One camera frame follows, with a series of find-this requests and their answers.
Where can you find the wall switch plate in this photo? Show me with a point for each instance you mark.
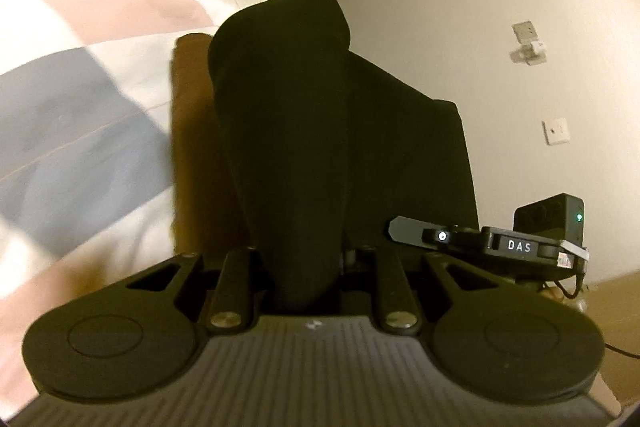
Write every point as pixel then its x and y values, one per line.
pixel 556 131

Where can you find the wall hook fixture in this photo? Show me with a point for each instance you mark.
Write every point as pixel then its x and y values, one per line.
pixel 531 50

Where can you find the person's right hand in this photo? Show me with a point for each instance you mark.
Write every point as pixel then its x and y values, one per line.
pixel 576 300

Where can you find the patchwork quilt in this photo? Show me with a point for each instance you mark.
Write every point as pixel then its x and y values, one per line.
pixel 87 193

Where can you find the black camera box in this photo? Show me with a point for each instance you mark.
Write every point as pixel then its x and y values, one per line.
pixel 559 217

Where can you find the black garment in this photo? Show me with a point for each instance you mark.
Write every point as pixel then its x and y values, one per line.
pixel 325 147

